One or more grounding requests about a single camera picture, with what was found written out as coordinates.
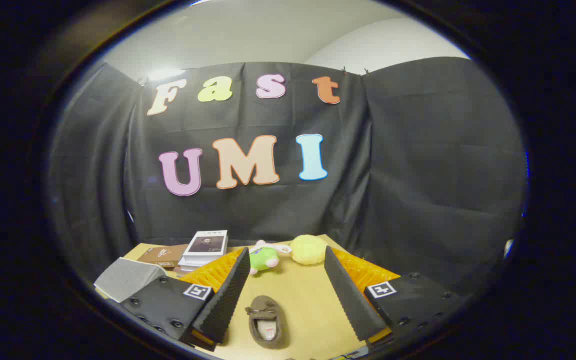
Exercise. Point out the brown cover book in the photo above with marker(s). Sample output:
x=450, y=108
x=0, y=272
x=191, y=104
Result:
x=163, y=255

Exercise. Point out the brown fuzzy shoe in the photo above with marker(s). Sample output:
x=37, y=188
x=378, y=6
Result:
x=263, y=312

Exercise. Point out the plain white book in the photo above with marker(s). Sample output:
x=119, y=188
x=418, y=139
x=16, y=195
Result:
x=193, y=266
x=200, y=260

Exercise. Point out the grey fabric storage box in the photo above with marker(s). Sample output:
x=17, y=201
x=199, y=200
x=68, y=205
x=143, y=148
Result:
x=128, y=277

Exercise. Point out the pink and green plush toy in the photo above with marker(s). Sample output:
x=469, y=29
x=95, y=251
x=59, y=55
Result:
x=263, y=260

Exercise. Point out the mauve book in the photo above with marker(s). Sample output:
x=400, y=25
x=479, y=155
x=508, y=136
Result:
x=185, y=272

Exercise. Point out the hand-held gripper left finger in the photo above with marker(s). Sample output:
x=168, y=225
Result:
x=228, y=295

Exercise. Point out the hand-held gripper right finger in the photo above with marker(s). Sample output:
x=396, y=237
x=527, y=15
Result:
x=350, y=295

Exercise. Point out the black backdrop cloth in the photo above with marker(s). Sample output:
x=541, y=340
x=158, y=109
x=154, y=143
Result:
x=418, y=175

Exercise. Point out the yellow plush toy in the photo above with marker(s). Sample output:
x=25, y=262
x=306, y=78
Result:
x=309, y=250

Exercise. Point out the white portrait cover book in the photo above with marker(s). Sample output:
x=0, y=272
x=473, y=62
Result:
x=207, y=244

